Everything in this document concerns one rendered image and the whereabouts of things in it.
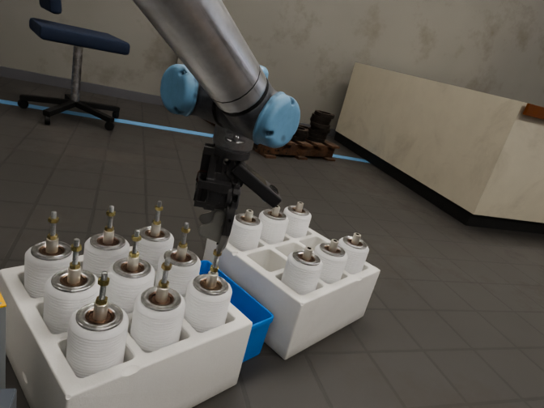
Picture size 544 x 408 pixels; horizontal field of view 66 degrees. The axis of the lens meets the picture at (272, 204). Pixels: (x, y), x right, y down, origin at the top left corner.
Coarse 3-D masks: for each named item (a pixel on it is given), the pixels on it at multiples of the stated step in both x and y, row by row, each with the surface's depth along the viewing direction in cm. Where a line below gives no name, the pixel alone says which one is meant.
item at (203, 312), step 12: (192, 288) 85; (228, 288) 88; (192, 300) 85; (204, 300) 84; (216, 300) 84; (228, 300) 87; (192, 312) 85; (204, 312) 85; (216, 312) 86; (192, 324) 86; (204, 324) 86; (216, 324) 87
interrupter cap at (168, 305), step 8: (152, 288) 81; (144, 296) 79; (152, 296) 80; (168, 296) 81; (176, 296) 81; (144, 304) 76; (152, 304) 77; (160, 304) 78; (168, 304) 78; (176, 304) 78
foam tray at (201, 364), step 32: (0, 288) 88; (32, 320) 76; (32, 352) 75; (64, 352) 75; (128, 352) 76; (160, 352) 76; (192, 352) 80; (224, 352) 88; (32, 384) 77; (64, 384) 66; (96, 384) 67; (128, 384) 72; (160, 384) 78; (192, 384) 85; (224, 384) 93
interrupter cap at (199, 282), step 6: (198, 276) 89; (204, 276) 90; (198, 282) 87; (204, 282) 88; (222, 282) 89; (198, 288) 85; (204, 288) 85; (210, 288) 87; (216, 288) 87; (222, 288) 87; (210, 294) 84; (216, 294) 85; (222, 294) 86
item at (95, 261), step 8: (88, 240) 93; (88, 248) 91; (128, 248) 95; (88, 256) 91; (96, 256) 90; (104, 256) 90; (112, 256) 91; (120, 256) 92; (88, 264) 91; (96, 264) 91; (104, 264) 91; (96, 272) 91
